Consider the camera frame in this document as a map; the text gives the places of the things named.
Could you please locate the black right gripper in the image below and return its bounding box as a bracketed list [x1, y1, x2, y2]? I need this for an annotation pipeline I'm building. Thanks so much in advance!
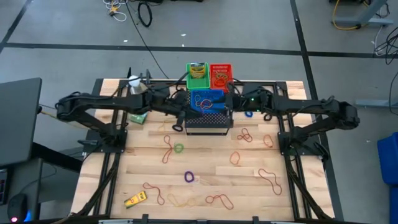
[213, 83, 273, 112]

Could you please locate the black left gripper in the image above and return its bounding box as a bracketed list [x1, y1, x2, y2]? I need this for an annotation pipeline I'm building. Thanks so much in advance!
[152, 88, 201, 113]

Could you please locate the blue plastic basket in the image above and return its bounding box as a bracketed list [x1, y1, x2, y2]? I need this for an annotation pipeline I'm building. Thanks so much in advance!
[190, 89, 226, 114]

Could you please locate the green plastic basket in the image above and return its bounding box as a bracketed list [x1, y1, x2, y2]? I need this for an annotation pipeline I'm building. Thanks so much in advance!
[185, 62, 211, 90]

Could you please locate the green Crayola crayon box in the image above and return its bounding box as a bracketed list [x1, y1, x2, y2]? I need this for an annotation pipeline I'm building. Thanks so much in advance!
[129, 111, 149, 125]
[190, 62, 208, 80]

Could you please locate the red plastic basket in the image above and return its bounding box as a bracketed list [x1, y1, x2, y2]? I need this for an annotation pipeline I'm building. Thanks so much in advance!
[210, 63, 234, 93]

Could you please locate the grey desk foot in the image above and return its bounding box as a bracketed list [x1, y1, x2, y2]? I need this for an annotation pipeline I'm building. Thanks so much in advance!
[355, 98, 398, 109]

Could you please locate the grey desk leg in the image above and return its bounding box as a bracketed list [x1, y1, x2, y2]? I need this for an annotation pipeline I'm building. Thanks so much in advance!
[333, 0, 394, 27]

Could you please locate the black perforated metal shelf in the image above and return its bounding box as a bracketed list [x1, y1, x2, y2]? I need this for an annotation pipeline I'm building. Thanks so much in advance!
[185, 90, 234, 136]

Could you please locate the white bulb lamp wooden base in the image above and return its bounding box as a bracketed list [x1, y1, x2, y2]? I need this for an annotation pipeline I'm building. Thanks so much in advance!
[128, 75, 149, 96]

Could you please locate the small yellow crayon box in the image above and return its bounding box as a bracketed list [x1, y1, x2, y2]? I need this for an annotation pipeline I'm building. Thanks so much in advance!
[124, 190, 148, 209]

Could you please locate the blue storage bin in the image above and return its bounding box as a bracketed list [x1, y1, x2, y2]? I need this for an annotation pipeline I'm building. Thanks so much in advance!
[389, 186, 398, 224]
[377, 131, 398, 186]

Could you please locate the black computer mouse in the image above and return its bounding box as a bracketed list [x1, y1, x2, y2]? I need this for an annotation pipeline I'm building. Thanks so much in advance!
[7, 193, 29, 223]

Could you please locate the black device with lights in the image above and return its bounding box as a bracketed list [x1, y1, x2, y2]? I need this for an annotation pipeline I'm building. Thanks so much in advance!
[0, 169, 9, 206]

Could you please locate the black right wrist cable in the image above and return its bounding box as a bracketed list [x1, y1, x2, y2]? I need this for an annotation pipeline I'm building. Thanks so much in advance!
[228, 77, 249, 94]

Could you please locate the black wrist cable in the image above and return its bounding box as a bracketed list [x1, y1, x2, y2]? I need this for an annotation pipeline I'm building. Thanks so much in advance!
[149, 72, 191, 94]
[228, 77, 249, 94]

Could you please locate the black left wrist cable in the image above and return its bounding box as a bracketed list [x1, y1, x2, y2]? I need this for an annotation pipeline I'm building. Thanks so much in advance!
[149, 72, 191, 94]

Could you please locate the long black floor cable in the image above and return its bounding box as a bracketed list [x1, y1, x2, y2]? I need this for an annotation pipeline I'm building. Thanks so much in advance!
[123, 0, 170, 80]

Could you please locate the coiled black floor cable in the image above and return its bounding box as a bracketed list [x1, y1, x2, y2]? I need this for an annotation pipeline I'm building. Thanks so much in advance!
[137, 1, 154, 28]

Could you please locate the white cable bundle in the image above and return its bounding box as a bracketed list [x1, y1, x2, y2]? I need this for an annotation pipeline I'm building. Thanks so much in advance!
[102, 0, 127, 22]

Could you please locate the yellow floor cable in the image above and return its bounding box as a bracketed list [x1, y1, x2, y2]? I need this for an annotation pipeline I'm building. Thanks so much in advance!
[332, 0, 362, 31]

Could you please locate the tan braided cable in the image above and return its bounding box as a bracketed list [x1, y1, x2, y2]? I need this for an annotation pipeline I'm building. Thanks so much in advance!
[39, 105, 60, 121]

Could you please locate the black cable bundle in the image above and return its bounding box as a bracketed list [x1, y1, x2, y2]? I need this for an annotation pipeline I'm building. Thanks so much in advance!
[374, 26, 398, 66]

